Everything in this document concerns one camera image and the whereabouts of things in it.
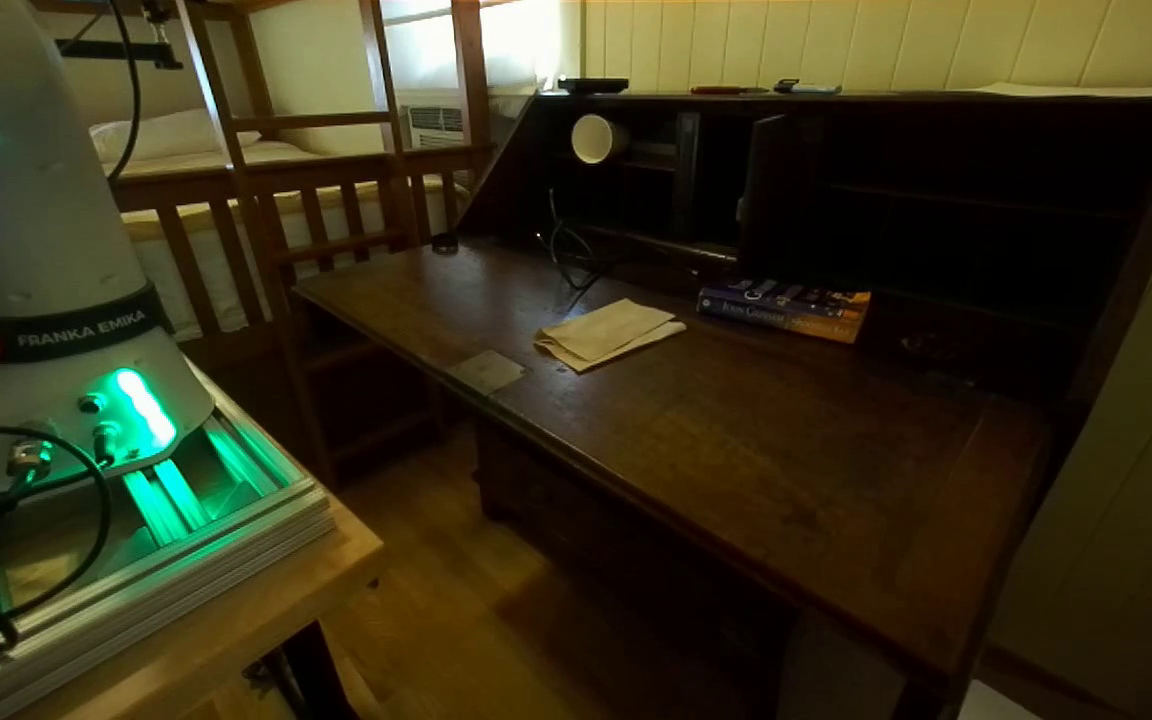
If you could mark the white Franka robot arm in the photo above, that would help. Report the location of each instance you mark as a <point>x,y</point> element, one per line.
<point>82,330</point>

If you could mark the cream paper notebook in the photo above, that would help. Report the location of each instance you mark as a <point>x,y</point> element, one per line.
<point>604,335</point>

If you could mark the small white paper card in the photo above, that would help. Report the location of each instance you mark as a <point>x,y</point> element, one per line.
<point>489,368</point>

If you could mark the dark wooden secretary desk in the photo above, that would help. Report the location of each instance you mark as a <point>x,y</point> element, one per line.
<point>738,477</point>

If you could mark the blue patterned box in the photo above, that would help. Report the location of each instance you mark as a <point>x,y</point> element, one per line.
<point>803,308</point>

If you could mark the black flat device on desk top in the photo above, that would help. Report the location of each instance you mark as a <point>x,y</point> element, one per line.
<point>589,86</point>

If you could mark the white pillow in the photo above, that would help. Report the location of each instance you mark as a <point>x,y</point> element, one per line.
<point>161,140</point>

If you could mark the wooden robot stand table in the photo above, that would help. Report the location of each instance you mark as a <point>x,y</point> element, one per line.
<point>192,658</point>

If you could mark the white wall air vent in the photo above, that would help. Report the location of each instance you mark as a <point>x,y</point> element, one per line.
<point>435,116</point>

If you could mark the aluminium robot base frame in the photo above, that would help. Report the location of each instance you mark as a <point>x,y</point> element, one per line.
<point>101,554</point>

